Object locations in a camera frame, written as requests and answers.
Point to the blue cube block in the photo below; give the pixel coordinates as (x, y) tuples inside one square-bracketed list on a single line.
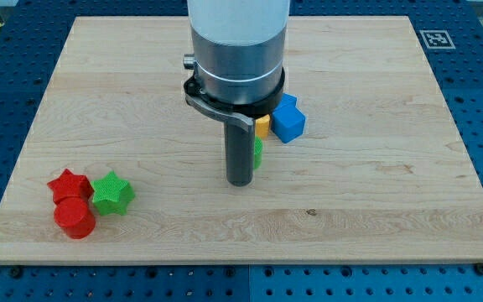
[(287, 120)]

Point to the green star block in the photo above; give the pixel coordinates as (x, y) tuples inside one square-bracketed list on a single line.
[(112, 194)]

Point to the red star block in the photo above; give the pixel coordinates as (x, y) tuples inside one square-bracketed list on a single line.
[(70, 185)]

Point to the fiducial marker tag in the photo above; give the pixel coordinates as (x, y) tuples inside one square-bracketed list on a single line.
[(437, 39)]

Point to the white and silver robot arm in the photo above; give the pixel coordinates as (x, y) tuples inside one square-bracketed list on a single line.
[(238, 47)]

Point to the yellow block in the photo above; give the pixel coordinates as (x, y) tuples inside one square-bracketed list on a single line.
[(262, 126)]

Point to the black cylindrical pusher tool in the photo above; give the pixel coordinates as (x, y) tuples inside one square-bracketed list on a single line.
[(239, 145)]

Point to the green cylinder block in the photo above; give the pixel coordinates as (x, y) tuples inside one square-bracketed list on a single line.
[(257, 152)]

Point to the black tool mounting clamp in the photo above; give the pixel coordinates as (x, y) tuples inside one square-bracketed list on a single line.
[(224, 107)]

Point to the wooden board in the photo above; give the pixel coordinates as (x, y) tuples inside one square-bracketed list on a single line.
[(131, 159)]

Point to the red cylinder block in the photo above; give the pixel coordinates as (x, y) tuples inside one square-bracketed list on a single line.
[(74, 217)]

